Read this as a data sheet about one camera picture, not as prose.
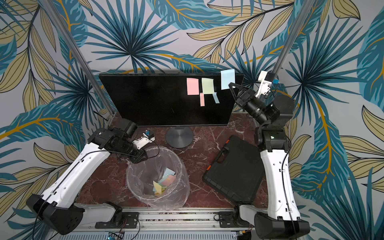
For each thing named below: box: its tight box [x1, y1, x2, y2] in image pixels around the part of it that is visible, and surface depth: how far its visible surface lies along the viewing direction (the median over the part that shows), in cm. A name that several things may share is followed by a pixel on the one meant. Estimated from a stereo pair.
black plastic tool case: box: [202, 135, 265, 204], surface depth 82 cm
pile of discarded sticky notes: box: [152, 167, 177, 196], surface depth 80 cm
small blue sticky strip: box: [212, 92, 220, 104], surface depth 70 cm
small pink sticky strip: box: [200, 92, 205, 107], surface depth 71 cm
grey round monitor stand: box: [166, 126, 194, 148], surface depth 108 cm
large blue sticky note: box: [220, 69, 236, 90], surface depth 56 cm
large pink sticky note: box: [186, 77, 200, 96], surface depth 65 cm
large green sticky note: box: [201, 77, 215, 95], surface depth 65 cm
